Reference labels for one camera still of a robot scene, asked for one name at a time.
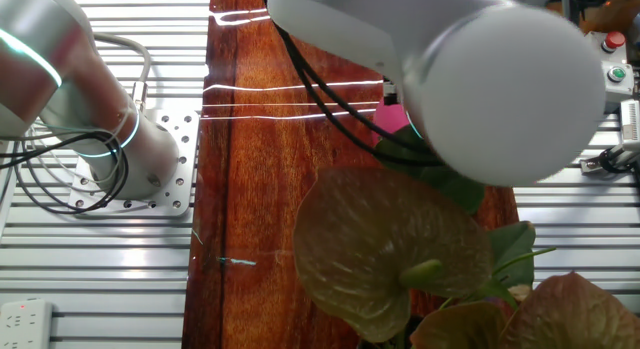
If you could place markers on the silver ribbed depth camera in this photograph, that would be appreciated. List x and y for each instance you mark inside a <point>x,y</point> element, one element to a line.
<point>631,121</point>

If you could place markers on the aluminium camera mount bar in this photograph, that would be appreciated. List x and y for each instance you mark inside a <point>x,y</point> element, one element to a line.
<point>592,164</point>

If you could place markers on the potted green leafy plant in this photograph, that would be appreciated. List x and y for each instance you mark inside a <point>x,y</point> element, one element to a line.
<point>390,239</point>

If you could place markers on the white power strip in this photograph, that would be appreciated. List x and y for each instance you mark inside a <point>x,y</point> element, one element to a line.
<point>25,324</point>

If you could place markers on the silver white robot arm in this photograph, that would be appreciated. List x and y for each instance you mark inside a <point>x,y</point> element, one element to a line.
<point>500,89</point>

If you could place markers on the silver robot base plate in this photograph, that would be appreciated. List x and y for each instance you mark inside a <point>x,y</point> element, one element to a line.
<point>177,159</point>

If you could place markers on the grey box with red button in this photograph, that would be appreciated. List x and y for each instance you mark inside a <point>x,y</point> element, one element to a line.
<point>614,40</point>

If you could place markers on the glossy wood grain board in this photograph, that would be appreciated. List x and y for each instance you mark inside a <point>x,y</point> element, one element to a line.
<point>280,189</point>

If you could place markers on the pink plastic watering can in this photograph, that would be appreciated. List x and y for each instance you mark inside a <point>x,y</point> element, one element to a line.
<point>390,119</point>

